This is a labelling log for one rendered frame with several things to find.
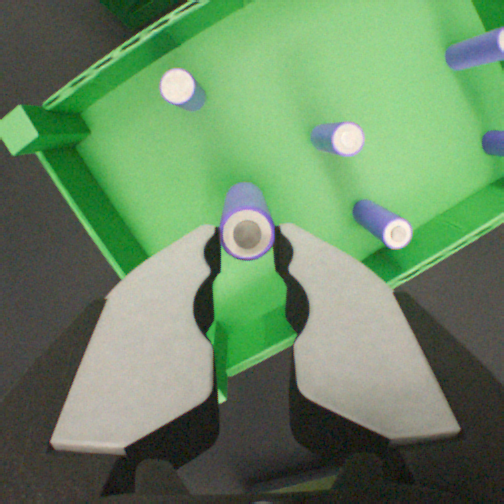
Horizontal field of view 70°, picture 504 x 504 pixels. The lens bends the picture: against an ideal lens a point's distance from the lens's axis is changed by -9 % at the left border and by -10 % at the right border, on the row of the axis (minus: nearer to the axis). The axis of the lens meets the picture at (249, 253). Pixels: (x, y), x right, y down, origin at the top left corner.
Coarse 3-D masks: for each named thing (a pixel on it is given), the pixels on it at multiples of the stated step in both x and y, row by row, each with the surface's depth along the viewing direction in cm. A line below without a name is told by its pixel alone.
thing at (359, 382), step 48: (288, 240) 11; (288, 288) 10; (336, 288) 9; (384, 288) 9; (336, 336) 8; (384, 336) 8; (336, 384) 7; (384, 384) 7; (432, 384) 7; (336, 432) 6; (384, 432) 6; (432, 432) 6
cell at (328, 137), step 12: (312, 132) 25; (324, 132) 22; (336, 132) 20; (348, 132) 20; (360, 132) 20; (312, 144) 26; (324, 144) 22; (336, 144) 20; (348, 144) 20; (360, 144) 20; (348, 156) 20
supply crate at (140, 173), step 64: (192, 0) 19; (256, 0) 23; (320, 0) 23; (384, 0) 23; (448, 0) 23; (128, 64) 22; (192, 64) 24; (256, 64) 25; (320, 64) 25; (384, 64) 25; (0, 128) 18; (64, 128) 21; (128, 128) 25; (192, 128) 26; (256, 128) 26; (384, 128) 26; (448, 128) 26; (64, 192) 22; (128, 192) 27; (192, 192) 27; (320, 192) 27; (384, 192) 27; (448, 192) 27; (128, 256) 25; (384, 256) 27; (256, 320) 30
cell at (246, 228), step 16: (240, 192) 15; (256, 192) 16; (224, 208) 14; (240, 208) 12; (256, 208) 12; (224, 224) 13; (240, 224) 12; (256, 224) 12; (272, 224) 13; (224, 240) 13; (240, 240) 12; (256, 240) 12; (272, 240) 13; (240, 256) 13; (256, 256) 13
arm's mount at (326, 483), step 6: (318, 480) 69; (324, 480) 69; (330, 480) 68; (294, 486) 70; (300, 486) 69; (306, 486) 69; (312, 486) 68; (318, 486) 68; (324, 486) 67; (330, 486) 67; (270, 492) 70; (276, 492) 69
